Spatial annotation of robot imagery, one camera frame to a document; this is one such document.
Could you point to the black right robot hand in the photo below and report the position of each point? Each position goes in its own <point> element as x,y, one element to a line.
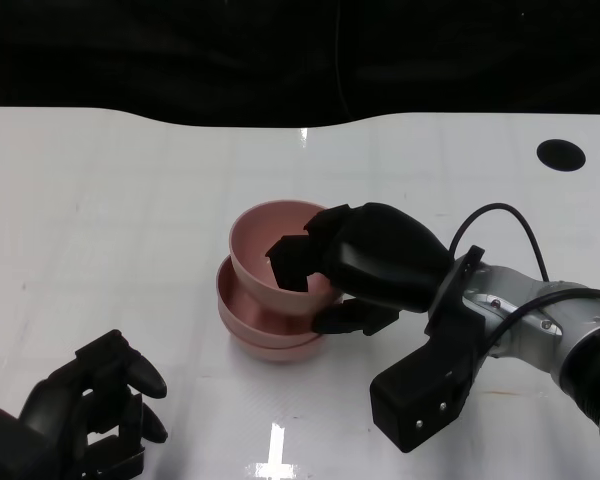
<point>380,260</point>

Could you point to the black backdrop curtain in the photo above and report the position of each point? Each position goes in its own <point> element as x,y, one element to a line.
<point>180,60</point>

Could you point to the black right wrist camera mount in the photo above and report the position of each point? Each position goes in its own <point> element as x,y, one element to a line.
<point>420,390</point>

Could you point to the pink plastic bowl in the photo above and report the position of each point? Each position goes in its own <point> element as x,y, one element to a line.
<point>275,354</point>
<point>240,310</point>
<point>260,235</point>

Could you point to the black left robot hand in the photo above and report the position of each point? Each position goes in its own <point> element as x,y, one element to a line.
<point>50,415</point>

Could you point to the black round table grommet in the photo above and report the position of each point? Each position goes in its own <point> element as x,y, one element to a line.
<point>561,155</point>

